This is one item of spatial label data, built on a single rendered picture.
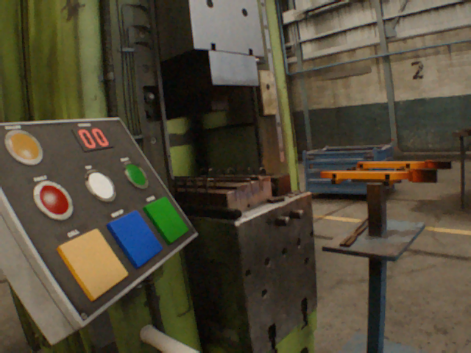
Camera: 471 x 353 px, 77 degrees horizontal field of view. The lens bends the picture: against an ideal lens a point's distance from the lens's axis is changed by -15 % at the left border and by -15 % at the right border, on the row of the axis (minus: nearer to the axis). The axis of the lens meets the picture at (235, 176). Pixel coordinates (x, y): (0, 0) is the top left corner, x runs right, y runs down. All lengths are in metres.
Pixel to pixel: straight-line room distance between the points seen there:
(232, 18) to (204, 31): 0.13
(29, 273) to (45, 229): 0.05
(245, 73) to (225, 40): 0.12
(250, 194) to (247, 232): 0.14
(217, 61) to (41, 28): 0.65
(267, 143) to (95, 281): 0.99
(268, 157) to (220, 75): 0.47
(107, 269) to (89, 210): 0.09
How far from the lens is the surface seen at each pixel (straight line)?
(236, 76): 1.00
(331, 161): 4.92
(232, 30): 1.03
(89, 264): 0.43
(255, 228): 0.94
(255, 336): 1.04
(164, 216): 0.59
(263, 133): 1.29
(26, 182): 0.46
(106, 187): 0.54
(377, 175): 1.23
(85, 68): 0.88
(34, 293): 0.44
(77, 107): 0.88
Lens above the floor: 1.15
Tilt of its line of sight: 8 degrees down
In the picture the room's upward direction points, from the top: 7 degrees counter-clockwise
